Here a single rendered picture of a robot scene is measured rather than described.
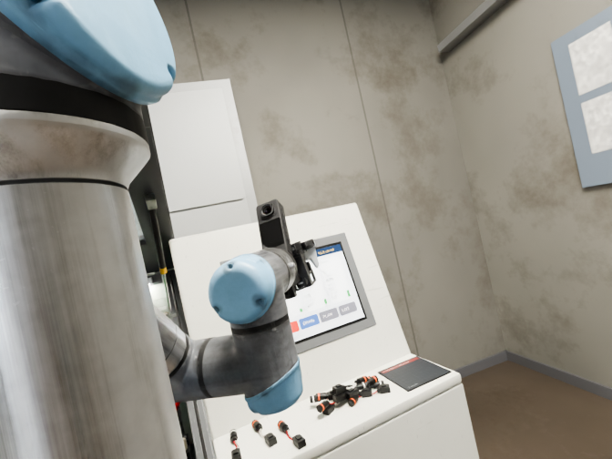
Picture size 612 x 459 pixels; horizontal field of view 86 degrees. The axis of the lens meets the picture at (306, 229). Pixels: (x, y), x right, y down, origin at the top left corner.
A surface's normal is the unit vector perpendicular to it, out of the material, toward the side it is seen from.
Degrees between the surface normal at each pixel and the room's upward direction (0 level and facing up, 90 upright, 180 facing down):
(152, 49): 82
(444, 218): 90
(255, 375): 90
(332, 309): 76
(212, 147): 90
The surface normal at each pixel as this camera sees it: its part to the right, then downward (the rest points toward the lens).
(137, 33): 0.92, -0.34
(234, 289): -0.19, 0.04
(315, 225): 0.31, -0.31
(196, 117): 0.25, -0.06
